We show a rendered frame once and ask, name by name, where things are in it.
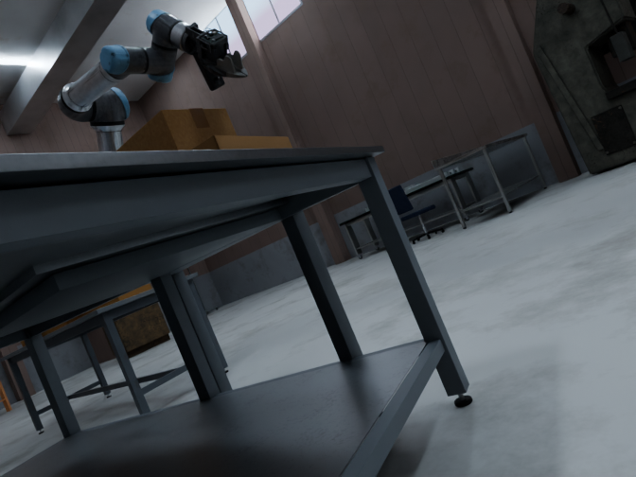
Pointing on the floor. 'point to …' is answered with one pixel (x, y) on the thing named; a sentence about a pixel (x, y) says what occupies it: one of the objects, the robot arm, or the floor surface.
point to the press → (590, 74)
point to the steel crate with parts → (141, 330)
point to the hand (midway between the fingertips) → (243, 76)
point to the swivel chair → (409, 209)
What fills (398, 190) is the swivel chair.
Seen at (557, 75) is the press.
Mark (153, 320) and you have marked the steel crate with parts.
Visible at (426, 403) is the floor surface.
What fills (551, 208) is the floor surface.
